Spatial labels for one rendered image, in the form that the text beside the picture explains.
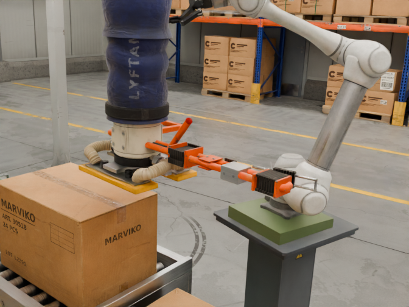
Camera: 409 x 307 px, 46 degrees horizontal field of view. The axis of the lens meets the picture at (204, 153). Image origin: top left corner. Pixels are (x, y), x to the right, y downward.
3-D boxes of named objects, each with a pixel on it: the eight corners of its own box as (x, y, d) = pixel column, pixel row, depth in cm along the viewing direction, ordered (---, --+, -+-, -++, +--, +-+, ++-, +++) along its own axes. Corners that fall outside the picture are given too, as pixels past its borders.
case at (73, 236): (0, 264, 218) (-7, 181, 206) (73, 235, 248) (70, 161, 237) (84, 317, 182) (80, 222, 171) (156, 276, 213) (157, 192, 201)
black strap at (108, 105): (92, 111, 170) (92, 100, 169) (143, 105, 186) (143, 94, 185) (132, 123, 155) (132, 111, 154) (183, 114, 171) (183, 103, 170)
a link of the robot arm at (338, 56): (336, 31, 209) (350, 32, 197) (369, 50, 214) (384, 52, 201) (322, 58, 212) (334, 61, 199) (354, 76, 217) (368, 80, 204)
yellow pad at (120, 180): (78, 169, 178) (77, 156, 176) (100, 164, 185) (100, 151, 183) (135, 195, 155) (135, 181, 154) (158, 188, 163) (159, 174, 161)
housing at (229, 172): (219, 179, 144) (220, 164, 142) (233, 174, 148) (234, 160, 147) (237, 185, 139) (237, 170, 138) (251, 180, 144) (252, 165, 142)
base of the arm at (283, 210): (277, 197, 243) (279, 186, 242) (312, 212, 227) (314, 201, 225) (252, 203, 232) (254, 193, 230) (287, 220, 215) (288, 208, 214)
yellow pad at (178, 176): (119, 159, 191) (119, 148, 190) (139, 155, 198) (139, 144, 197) (178, 182, 169) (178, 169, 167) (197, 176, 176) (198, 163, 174)
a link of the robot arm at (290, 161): (297, 192, 235) (302, 149, 229) (310, 206, 218) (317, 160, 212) (265, 192, 232) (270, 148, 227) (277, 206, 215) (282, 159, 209)
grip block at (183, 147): (165, 162, 157) (166, 145, 155) (187, 157, 164) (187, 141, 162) (183, 169, 151) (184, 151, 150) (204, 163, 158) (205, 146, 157)
